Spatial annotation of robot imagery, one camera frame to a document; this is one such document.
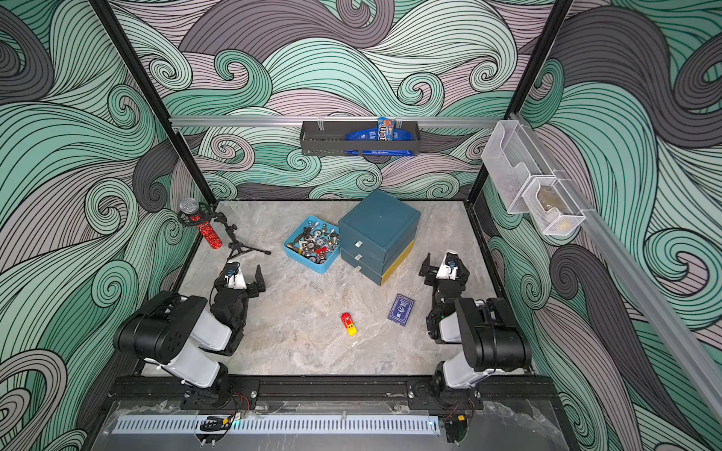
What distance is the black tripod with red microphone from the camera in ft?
2.79

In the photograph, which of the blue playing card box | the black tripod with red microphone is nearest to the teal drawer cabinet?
the blue playing card box

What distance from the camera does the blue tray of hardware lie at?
1.00 m

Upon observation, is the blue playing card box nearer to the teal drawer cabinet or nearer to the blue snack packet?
the teal drawer cabinet

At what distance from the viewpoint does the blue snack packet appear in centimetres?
91

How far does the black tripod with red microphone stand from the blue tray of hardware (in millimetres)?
111

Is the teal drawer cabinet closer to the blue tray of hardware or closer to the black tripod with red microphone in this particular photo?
the blue tray of hardware

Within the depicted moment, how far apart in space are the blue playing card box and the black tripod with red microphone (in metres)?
0.51

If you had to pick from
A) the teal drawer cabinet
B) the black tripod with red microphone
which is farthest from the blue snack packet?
the black tripod with red microphone

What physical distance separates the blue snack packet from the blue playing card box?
49cm

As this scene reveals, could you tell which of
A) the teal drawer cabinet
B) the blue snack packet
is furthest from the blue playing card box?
the blue snack packet

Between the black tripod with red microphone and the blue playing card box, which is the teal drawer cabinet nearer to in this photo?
the blue playing card box

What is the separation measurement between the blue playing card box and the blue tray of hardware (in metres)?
0.27

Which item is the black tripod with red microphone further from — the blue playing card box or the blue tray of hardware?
the blue playing card box

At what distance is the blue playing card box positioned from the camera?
2.86 ft
